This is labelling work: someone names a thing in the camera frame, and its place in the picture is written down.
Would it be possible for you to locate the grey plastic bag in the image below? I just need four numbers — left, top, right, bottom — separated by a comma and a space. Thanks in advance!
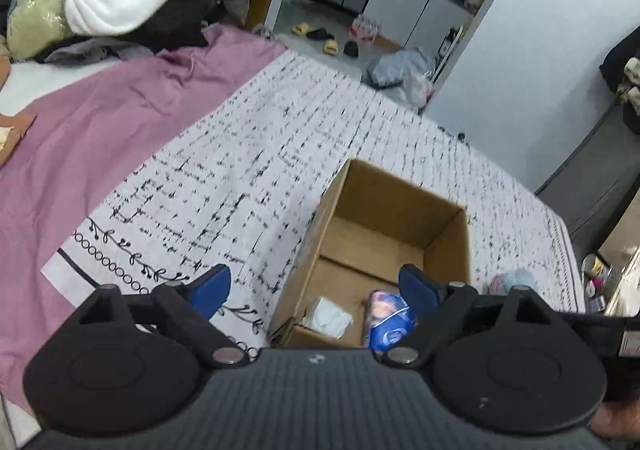
366, 49, 436, 88

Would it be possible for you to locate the brown cardboard box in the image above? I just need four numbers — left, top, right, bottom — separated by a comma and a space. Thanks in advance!
269, 158, 474, 352

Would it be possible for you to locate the brown paper piece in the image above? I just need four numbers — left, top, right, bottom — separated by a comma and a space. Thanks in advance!
0, 112, 38, 167

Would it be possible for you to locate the yellow plush in plastic bag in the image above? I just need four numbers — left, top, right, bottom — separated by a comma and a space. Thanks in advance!
6, 0, 76, 62

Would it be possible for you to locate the blue plush toy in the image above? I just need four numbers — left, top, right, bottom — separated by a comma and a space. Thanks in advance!
487, 267, 540, 297

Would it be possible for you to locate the white black-dashed printed blanket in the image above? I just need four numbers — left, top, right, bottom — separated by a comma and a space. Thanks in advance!
41, 50, 587, 353

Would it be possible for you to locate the white crumpled packet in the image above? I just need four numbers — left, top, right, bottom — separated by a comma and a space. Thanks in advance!
301, 296, 354, 337

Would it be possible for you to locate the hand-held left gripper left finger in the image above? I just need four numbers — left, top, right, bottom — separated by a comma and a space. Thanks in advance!
75, 264, 251, 367

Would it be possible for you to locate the grey cloth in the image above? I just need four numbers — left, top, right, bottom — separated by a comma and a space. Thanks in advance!
44, 36, 156, 65

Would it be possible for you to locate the black cloth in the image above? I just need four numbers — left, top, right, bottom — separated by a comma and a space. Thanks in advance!
130, 0, 236, 51

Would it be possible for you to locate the purple bed sheet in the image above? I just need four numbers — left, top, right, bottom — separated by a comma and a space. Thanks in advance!
0, 24, 288, 413

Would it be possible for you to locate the dark grey bench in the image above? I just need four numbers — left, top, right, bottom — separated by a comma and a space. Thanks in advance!
535, 100, 640, 256

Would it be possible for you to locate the black bag with clothes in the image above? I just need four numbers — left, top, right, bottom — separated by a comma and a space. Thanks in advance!
599, 32, 640, 137

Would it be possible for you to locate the yellow white cup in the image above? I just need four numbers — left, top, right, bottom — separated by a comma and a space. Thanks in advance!
582, 253, 612, 281

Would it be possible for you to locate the white plastic bag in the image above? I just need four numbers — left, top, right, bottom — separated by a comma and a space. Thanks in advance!
395, 71, 436, 110

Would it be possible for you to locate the blue printed packet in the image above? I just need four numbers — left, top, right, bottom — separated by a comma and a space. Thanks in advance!
365, 289, 417, 351

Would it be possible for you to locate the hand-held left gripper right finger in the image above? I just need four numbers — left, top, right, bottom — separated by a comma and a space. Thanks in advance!
382, 264, 557, 367

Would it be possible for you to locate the pack of bottles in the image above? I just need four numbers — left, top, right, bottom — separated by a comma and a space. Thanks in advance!
348, 15, 383, 42

